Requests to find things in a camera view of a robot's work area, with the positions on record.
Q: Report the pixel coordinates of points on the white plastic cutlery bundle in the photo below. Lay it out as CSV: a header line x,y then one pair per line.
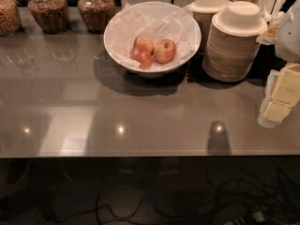
x,y
271,13

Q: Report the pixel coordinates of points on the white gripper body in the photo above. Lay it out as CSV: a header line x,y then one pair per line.
x,y
289,37

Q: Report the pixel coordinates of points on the red apple with sticker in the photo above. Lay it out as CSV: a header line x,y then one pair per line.
x,y
141,55

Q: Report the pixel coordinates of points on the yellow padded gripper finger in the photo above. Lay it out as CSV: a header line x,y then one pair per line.
x,y
282,93

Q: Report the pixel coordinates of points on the red yellow apple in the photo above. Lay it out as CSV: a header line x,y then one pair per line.
x,y
165,51
145,42

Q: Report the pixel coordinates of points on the red yellow apple top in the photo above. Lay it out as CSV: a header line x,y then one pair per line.
x,y
145,42

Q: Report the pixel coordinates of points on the glass jar middle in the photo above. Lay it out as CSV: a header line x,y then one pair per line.
x,y
50,15

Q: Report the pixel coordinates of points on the glass jar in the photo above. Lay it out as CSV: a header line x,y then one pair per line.
x,y
96,14
50,15
10,19

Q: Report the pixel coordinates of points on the glass jar left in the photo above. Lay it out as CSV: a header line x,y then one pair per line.
x,y
10,19

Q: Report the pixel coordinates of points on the white ceramic bowl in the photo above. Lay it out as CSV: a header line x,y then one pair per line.
x,y
150,70

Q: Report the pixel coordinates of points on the glass jar right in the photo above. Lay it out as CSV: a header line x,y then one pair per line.
x,y
96,14

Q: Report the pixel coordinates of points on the rear stack of paper bowls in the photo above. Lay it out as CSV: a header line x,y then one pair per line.
x,y
203,12

